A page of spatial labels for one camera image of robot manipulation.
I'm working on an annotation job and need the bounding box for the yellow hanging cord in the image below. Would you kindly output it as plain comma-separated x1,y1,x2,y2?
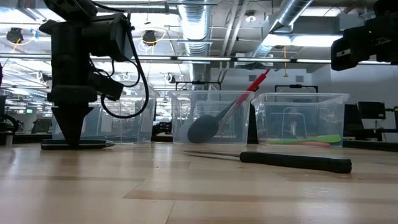
282,45,289,78

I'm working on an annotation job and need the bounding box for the black background monitor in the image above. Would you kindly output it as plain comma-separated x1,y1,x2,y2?
343,104,364,130
357,101,387,121

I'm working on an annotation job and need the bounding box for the red spoon with metal shaft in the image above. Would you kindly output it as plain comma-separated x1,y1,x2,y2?
217,68,271,133

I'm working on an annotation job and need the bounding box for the green silicone spatula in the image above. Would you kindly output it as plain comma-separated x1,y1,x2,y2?
267,134,343,146

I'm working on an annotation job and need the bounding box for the black ceiling camera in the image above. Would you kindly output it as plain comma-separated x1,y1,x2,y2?
142,29,158,47
6,27,24,44

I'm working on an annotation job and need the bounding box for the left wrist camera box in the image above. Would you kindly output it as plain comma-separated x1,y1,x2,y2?
90,73,125,102

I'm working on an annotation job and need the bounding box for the silver corrugated ceiling duct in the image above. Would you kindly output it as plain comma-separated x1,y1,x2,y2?
177,0,215,82
248,0,315,60

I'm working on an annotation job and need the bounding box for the long ceiling light strip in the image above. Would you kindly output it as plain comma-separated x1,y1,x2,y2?
0,53,392,65

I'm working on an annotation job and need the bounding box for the black long-handled spoon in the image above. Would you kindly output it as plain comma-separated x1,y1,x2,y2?
187,93,249,144

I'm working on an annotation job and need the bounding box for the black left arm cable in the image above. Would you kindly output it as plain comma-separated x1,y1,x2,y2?
88,18,150,119

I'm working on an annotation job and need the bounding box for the grey-blue silicone spoon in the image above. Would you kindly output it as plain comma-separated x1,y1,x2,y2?
177,93,201,143

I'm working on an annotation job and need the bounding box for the black background rig frame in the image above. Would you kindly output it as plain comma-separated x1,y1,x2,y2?
274,83,318,93
175,80,222,91

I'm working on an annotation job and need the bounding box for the black riveted handle knife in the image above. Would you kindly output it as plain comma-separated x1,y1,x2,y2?
40,139,116,151

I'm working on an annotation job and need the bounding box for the black frame bracket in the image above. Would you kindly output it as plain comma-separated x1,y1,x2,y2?
247,102,259,144

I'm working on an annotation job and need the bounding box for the silver blade black handle knife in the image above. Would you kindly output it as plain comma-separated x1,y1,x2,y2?
183,150,353,174

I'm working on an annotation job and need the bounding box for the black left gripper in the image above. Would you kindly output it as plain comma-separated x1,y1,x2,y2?
39,12,134,147

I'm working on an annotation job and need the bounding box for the black aluminium table frame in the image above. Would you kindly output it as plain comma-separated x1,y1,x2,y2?
0,133,398,153

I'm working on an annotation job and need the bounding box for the clear plastic bin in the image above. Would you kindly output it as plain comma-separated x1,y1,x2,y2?
251,92,351,147
51,90,157,144
169,90,256,146

